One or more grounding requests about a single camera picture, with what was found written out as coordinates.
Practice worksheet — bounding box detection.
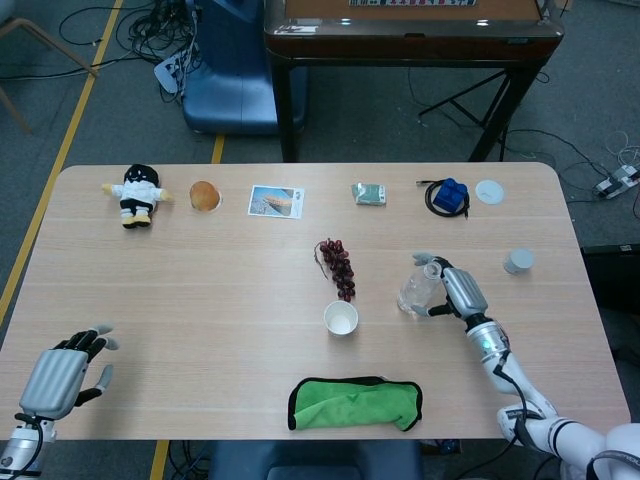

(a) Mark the white round lid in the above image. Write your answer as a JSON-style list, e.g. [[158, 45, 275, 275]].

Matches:
[[474, 179, 506, 206]]

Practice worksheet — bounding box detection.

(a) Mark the black box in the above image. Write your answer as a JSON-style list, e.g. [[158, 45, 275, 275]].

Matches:
[[581, 243, 640, 309]]

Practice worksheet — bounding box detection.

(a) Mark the blue toy block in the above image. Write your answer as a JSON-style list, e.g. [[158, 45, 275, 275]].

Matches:
[[432, 177, 470, 212]]

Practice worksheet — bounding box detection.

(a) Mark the green cloth with black edge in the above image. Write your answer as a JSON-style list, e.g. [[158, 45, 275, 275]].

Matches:
[[287, 375, 424, 432]]

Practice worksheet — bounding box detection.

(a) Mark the photo postcard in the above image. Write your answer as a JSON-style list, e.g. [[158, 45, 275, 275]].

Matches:
[[246, 184, 306, 220]]

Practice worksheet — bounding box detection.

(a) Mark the black metal stand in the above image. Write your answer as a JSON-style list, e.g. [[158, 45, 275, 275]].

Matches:
[[418, 69, 511, 132]]

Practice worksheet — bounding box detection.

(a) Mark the grey floor power strip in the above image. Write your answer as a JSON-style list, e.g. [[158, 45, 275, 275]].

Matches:
[[593, 167, 640, 200]]

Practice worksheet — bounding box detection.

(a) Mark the black and white plush doll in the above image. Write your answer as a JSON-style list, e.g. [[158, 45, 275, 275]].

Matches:
[[101, 163, 175, 231]]

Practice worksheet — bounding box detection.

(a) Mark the black floor cable tangle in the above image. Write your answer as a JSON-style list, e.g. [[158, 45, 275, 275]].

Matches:
[[59, 0, 201, 106]]

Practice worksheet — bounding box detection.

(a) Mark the orange round bun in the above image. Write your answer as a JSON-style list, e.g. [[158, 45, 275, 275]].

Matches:
[[188, 180, 224, 213]]

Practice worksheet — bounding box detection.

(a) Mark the small grey white cup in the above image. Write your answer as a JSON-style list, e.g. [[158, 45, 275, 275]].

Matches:
[[502, 247, 536, 275]]

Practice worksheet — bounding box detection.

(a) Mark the long black floor cable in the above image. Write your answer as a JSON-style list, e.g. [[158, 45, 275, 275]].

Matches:
[[504, 127, 616, 201]]

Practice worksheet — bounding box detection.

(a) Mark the red grape bunch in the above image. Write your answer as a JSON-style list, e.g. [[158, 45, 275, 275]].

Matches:
[[313, 237, 357, 304]]

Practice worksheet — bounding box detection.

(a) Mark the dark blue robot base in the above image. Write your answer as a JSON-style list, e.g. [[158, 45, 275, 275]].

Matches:
[[207, 439, 424, 480]]

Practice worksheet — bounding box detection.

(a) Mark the brown mahjong table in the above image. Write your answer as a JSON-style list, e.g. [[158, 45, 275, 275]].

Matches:
[[263, 0, 566, 164]]

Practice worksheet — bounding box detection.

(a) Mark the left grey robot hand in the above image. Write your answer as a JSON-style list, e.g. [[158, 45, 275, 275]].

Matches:
[[18, 322, 122, 419]]

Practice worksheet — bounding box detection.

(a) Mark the green tissue pack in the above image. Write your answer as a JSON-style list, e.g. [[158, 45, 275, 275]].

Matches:
[[350, 182, 389, 207]]

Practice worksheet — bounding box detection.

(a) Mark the white paper cup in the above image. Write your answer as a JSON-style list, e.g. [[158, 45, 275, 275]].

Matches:
[[322, 299, 360, 337]]

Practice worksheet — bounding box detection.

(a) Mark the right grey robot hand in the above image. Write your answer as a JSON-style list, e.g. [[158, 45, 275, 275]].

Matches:
[[411, 251, 490, 321]]

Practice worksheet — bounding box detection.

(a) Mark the black coiled cable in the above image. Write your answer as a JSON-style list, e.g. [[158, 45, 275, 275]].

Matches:
[[415, 178, 472, 220]]

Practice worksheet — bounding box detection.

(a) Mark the white power strip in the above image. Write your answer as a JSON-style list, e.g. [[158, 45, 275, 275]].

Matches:
[[153, 58, 187, 95]]

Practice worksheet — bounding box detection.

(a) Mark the clear plastic water bottle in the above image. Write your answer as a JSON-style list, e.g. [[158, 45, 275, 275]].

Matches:
[[397, 263, 446, 316]]

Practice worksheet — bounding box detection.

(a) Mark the blue machine base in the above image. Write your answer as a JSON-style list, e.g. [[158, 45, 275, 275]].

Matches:
[[182, 0, 309, 136]]

